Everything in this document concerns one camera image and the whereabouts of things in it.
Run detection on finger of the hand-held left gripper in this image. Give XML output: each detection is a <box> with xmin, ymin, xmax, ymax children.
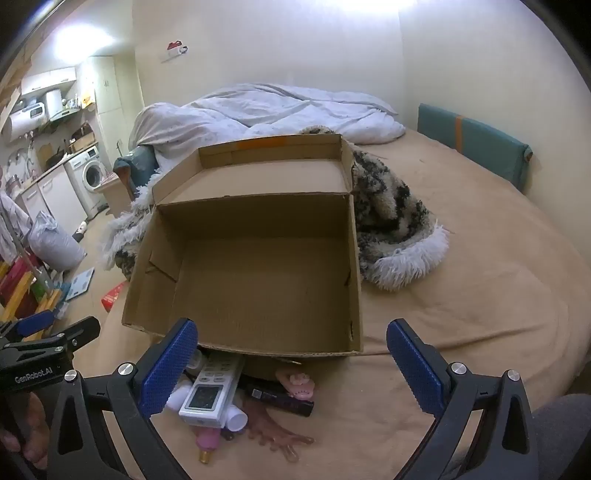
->
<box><xmin>9</xmin><ymin>316</ymin><xmax>101</xmax><ymax>358</ymax></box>
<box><xmin>0</xmin><ymin>310</ymin><xmax>54</xmax><ymax>344</ymax></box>

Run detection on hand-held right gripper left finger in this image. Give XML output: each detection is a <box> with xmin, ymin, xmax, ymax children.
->
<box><xmin>46</xmin><ymin>318</ymin><xmax>199</xmax><ymax>480</ymax></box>

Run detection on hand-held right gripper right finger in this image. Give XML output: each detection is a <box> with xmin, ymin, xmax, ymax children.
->
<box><xmin>386</xmin><ymin>318</ymin><xmax>541</xmax><ymax>480</ymax></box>

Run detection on white remote control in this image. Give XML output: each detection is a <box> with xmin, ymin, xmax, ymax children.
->
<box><xmin>178</xmin><ymin>353</ymin><xmax>245</xmax><ymax>428</ymax></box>

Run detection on white bottle with red label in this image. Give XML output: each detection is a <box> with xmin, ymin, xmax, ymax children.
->
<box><xmin>224</xmin><ymin>404</ymin><xmax>249</xmax><ymax>432</ymax></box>

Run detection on black printed tube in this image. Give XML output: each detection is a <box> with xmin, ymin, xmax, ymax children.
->
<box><xmin>240</xmin><ymin>378</ymin><xmax>315</xmax><ymax>417</ymax></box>

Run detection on translucent brown gecko toy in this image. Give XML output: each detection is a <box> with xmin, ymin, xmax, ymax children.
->
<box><xmin>242</xmin><ymin>399</ymin><xmax>315</xmax><ymax>462</ymax></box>

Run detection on pink pig comb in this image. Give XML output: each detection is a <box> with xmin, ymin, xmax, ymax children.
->
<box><xmin>276</xmin><ymin>369</ymin><xmax>317</xmax><ymax>401</ymax></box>

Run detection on cardboard box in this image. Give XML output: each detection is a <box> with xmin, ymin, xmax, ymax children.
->
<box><xmin>121</xmin><ymin>134</ymin><xmax>365</xmax><ymax>358</ymax></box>

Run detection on person's left hand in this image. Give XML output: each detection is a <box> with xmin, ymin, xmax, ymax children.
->
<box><xmin>0</xmin><ymin>392</ymin><xmax>51</xmax><ymax>469</ymax></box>

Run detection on yellow wooden rack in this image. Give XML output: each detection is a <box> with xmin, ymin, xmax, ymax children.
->
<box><xmin>0</xmin><ymin>261</ymin><xmax>61</xmax><ymax>333</ymax></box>

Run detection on bathroom scale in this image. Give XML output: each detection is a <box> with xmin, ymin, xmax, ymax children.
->
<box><xmin>66</xmin><ymin>268</ymin><xmax>95</xmax><ymax>302</ymax></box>

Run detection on red packet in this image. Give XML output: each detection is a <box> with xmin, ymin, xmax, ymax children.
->
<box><xmin>102</xmin><ymin>281</ymin><xmax>129</xmax><ymax>311</ymax></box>

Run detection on grey stuffed plastic bag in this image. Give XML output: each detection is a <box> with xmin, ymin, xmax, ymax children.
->
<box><xmin>28</xmin><ymin>211</ymin><xmax>86</xmax><ymax>271</ymax></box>

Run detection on small pink bottle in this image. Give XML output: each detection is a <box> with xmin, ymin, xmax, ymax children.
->
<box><xmin>196</xmin><ymin>425</ymin><xmax>220</xmax><ymax>463</ymax></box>

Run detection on hanging white clothing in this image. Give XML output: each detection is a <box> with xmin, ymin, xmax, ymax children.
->
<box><xmin>0</xmin><ymin>191</ymin><xmax>33</xmax><ymax>264</ymax></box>

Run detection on white kitchen base cabinet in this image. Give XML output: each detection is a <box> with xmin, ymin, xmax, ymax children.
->
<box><xmin>18</xmin><ymin>166</ymin><xmax>88</xmax><ymax>232</ymax></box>

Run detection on small beige table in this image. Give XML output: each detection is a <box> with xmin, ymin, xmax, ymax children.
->
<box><xmin>92</xmin><ymin>175</ymin><xmax>132</xmax><ymax>215</ymax></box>

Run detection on leopard print fluffy blanket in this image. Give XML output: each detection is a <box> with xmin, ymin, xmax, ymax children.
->
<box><xmin>99</xmin><ymin>124</ymin><xmax>451</xmax><ymax>291</ymax></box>

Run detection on white washing machine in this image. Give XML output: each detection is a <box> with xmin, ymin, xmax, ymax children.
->
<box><xmin>65</xmin><ymin>147</ymin><xmax>109</xmax><ymax>215</ymax></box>

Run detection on person's grey trousers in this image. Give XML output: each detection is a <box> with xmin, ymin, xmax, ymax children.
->
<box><xmin>531</xmin><ymin>394</ymin><xmax>591</xmax><ymax>480</ymax></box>

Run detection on white water heater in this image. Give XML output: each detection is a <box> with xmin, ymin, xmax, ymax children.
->
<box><xmin>2</xmin><ymin>102</ymin><xmax>49</xmax><ymax>143</ymax></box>

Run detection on teal headboard cushion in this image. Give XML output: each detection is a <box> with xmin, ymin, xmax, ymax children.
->
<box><xmin>417</xmin><ymin>103</ymin><xmax>533</xmax><ymax>192</ymax></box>

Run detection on tall cream cupboard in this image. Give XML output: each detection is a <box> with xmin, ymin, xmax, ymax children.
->
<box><xmin>76</xmin><ymin>55</ymin><xmax>123</xmax><ymax>116</ymax></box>

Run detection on white duvet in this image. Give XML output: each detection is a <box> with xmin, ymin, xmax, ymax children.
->
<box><xmin>129</xmin><ymin>83</ymin><xmax>407</xmax><ymax>153</ymax></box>

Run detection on white wall cabinets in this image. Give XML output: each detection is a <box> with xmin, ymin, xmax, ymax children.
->
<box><xmin>21</xmin><ymin>67</ymin><xmax>77</xmax><ymax>97</ymax></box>

